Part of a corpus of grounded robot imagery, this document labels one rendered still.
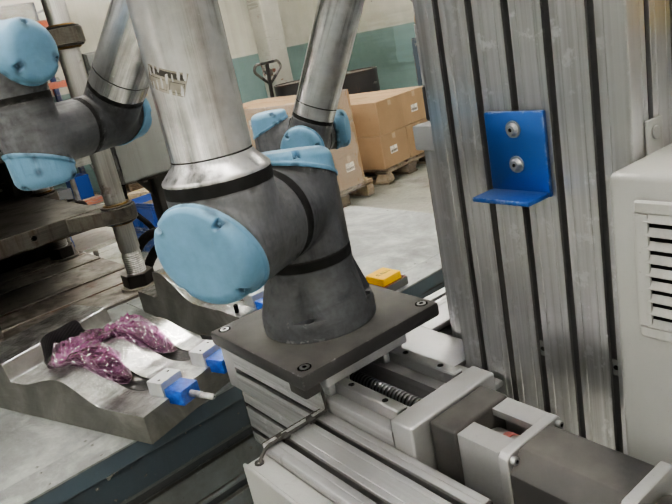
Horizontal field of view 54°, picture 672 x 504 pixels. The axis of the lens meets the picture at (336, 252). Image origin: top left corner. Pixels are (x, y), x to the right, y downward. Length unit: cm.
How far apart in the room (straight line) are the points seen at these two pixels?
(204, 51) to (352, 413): 43
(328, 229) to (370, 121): 519
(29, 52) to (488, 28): 50
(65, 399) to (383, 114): 496
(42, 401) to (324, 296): 74
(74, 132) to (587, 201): 60
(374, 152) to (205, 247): 540
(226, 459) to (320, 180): 78
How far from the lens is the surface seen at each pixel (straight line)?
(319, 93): 115
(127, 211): 200
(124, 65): 89
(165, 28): 66
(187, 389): 119
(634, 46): 65
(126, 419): 121
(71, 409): 133
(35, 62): 84
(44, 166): 86
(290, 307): 81
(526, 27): 69
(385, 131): 600
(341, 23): 114
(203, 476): 141
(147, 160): 218
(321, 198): 78
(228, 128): 67
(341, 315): 81
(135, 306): 187
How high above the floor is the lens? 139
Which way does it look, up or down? 18 degrees down
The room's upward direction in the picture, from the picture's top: 12 degrees counter-clockwise
